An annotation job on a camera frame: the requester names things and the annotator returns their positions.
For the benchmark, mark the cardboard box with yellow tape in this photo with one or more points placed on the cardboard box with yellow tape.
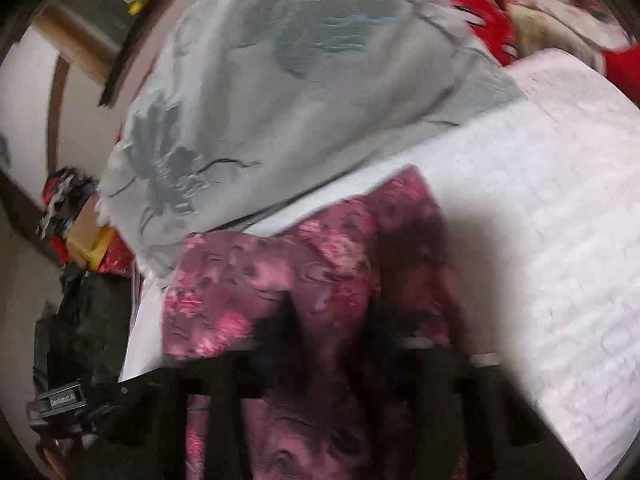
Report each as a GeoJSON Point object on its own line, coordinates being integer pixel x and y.
{"type": "Point", "coordinates": [87, 241]}

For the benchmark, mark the dark green hooded jacket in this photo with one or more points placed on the dark green hooded jacket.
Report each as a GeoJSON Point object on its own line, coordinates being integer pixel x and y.
{"type": "Point", "coordinates": [85, 338]}

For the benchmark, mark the red cloth beside bed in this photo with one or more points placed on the red cloth beside bed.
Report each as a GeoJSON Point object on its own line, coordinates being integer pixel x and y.
{"type": "Point", "coordinates": [622, 68]}

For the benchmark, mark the grey floral pillow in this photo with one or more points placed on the grey floral pillow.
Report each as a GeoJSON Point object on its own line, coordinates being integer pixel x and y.
{"type": "Point", "coordinates": [252, 103]}

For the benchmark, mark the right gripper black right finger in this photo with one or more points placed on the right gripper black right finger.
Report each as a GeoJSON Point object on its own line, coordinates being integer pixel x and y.
{"type": "Point", "coordinates": [413, 399]}

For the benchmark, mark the purple pink floral garment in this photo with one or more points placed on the purple pink floral garment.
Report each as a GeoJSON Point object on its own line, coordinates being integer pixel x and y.
{"type": "Point", "coordinates": [389, 245]}

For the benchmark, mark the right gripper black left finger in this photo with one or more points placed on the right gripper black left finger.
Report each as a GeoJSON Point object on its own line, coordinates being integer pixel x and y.
{"type": "Point", "coordinates": [269, 358]}

